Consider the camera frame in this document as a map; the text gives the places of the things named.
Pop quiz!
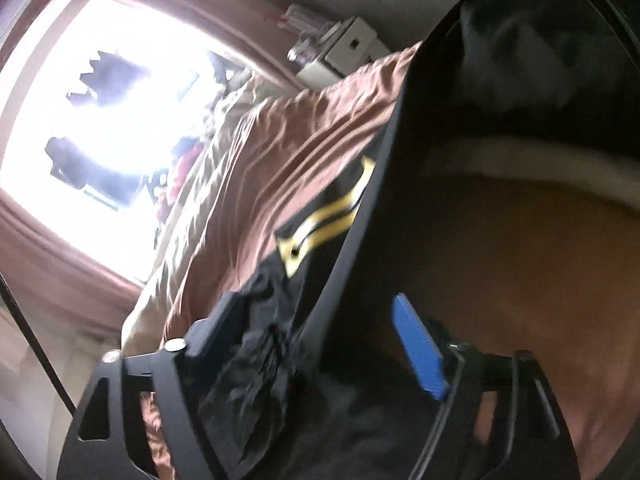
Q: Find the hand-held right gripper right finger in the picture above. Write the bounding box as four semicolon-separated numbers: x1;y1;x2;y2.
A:
391;292;582;480

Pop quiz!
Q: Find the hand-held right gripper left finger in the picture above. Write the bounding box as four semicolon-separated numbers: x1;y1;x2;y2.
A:
56;291;248;480

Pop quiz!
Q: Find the black garment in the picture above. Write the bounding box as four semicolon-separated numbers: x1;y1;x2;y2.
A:
197;0;635;480

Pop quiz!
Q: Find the pile of colourful clothes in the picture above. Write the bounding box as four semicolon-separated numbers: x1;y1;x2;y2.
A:
150;50;257;222

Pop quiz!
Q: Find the brown bed blanket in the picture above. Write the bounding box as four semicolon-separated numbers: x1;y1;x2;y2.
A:
120;40;640;466

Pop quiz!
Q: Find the dark hanging cloth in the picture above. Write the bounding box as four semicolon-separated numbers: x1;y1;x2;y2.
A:
67;50;152;112
45;135;147;207

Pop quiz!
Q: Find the glass jar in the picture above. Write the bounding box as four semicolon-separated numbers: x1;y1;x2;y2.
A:
287;39;314;69

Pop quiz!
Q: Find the white nightstand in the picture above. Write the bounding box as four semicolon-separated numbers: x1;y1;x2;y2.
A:
295;16;387;92

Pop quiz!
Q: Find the thin black cable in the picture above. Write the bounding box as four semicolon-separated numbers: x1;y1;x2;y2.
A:
0;279;76;407

